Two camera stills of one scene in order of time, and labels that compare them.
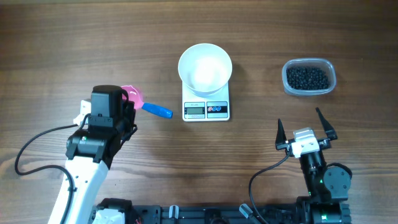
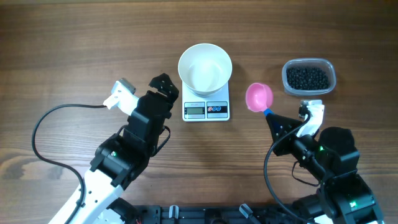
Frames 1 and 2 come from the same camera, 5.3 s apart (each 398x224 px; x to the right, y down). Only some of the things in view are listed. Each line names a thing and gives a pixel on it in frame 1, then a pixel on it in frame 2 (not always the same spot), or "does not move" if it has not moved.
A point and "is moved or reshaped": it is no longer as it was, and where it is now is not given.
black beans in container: (307, 78) does not move
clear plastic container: (308, 76) does not move
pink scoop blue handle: (135, 96) is moved or reshaped
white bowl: (205, 68) does not move
